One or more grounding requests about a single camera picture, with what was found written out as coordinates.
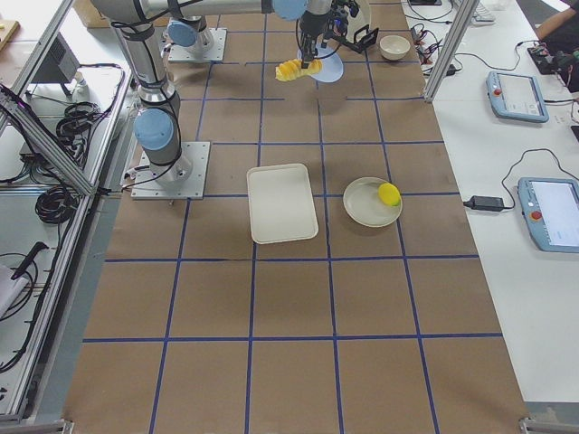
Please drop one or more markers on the black dish rack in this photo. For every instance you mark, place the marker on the black dish rack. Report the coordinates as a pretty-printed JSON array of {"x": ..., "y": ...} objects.
[{"x": 359, "y": 40}]

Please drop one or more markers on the cream plate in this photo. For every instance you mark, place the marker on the cream plate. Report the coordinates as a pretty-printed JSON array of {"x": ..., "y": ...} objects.
[{"x": 362, "y": 19}]

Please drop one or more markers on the white rectangular tray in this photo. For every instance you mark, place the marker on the white rectangular tray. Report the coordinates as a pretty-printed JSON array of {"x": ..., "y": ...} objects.
[{"x": 281, "y": 204}]

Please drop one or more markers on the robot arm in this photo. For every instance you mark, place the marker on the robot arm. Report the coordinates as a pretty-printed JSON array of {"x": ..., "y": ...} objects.
[
  {"x": 286, "y": 10},
  {"x": 134, "y": 21}
]

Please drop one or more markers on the cream bowl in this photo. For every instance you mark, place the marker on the cream bowl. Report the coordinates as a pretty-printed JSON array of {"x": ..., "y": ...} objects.
[{"x": 394, "y": 47}]

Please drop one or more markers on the black power brick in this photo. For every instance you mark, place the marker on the black power brick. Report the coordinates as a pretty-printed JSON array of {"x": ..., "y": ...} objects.
[{"x": 486, "y": 203}]

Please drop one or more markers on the blue plate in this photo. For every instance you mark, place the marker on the blue plate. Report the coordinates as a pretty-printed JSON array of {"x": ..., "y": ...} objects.
[{"x": 331, "y": 65}]

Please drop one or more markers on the aluminium frame post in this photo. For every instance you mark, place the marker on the aluminium frame post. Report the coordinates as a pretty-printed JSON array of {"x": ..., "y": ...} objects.
[{"x": 452, "y": 40}]

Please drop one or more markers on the white round plate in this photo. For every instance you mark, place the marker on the white round plate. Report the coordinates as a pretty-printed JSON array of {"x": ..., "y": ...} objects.
[{"x": 363, "y": 205}]

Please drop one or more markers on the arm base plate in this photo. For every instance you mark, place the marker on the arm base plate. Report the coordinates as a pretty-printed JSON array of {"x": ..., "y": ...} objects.
[
  {"x": 217, "y": 45},
  {"x": 184, "y": 180}
]

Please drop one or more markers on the yellow lemon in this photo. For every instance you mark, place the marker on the yellow lemon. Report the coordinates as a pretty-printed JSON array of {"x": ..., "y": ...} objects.
[{"x": 389, "y": 194}]

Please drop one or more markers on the teach pendant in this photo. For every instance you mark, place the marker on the teach pendant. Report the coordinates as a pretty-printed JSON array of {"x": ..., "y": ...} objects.
[
  {"x": 550, "y": 210},
  {"x": 516, "y": 97}
]

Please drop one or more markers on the striped orange bread roll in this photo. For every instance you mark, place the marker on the striped orange bread roll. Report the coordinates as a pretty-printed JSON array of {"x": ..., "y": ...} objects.
[{"x": 290, "y": 70}]

